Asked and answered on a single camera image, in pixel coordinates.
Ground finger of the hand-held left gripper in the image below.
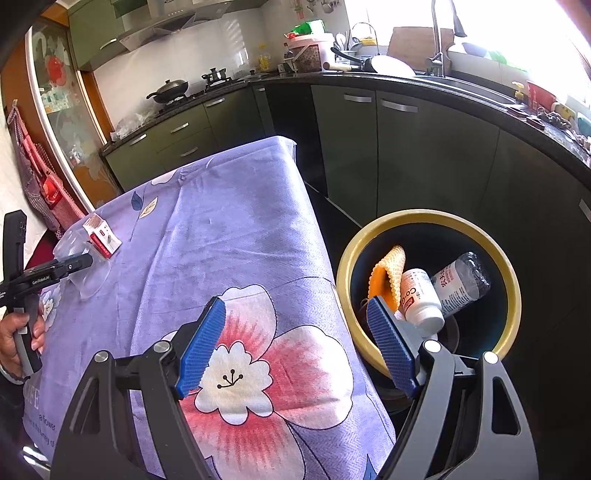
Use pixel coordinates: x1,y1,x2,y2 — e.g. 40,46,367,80
58,254,94,278

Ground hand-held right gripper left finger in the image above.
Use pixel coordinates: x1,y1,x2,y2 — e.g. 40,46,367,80
50,296,227,480

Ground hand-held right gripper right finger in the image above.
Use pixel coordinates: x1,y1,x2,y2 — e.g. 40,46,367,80
367,295,540,480

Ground clear plastic cup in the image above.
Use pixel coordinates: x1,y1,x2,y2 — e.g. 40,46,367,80
53,228,112,301

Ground white pill bottle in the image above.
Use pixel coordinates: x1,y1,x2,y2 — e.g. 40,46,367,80
399,268,445,326

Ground orange waffle-textured cloth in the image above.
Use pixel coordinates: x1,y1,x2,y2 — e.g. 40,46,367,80
368,246,407,312

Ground clear plastic bottle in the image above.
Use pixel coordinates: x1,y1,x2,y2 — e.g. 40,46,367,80
429,251,491,319

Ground yellow-rimmed dark trash bin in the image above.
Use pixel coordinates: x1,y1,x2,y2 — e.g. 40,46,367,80
336,210,522,384

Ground person's left hand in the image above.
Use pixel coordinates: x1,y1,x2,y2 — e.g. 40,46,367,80
0,302,47,381

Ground red and white cigarette box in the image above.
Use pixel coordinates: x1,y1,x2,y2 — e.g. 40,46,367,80
83,213,122,259

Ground red checkered apron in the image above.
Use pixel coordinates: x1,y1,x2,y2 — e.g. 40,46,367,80
7,104,88,232

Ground purple floral tablecloth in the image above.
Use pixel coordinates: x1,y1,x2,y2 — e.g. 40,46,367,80
23,136,398,480

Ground clear plastic bags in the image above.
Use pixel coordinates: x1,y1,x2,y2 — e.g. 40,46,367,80
110,113,148,142

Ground green cabinet run with drawers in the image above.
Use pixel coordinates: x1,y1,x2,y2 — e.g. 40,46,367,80
104,85,275,192

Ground green cabinet run with doors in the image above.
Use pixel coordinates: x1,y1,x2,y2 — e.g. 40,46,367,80
310,84,591,416

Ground black wok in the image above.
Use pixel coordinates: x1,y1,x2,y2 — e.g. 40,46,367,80
147,79,190,104

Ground steel cooking pot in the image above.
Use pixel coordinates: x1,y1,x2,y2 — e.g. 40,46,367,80
203,68,233,88

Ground steel range hood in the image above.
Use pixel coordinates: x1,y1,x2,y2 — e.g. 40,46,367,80
117,11,197,51

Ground black kitchen countertop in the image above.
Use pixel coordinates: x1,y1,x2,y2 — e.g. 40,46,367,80
100,69,591,185

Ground white plate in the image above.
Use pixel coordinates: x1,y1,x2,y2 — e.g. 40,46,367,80
369,54,416,77

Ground black frying pan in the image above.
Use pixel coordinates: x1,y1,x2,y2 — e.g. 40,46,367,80
332,47,377,71

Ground red container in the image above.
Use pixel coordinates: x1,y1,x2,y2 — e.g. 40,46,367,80
526,80,560,112

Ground wooden cutting board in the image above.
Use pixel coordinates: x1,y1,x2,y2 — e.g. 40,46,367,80
388,27,455,70

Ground white lidded bucket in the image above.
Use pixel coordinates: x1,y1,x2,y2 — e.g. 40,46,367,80
287,33,335,73

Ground steel kitchen faucet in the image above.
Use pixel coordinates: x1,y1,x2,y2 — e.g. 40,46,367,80
427,0,467,77

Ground green bag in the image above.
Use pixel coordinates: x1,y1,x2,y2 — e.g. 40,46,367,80
291,19,327,37

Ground glass door with wooden frame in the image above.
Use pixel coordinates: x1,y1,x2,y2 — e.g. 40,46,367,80
25,21,117,208

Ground green wall cabinet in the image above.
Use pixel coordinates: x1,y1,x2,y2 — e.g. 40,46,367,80
69,0,128,71

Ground wire dish rack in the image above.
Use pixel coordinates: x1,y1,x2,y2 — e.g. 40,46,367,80
346,22,379,51

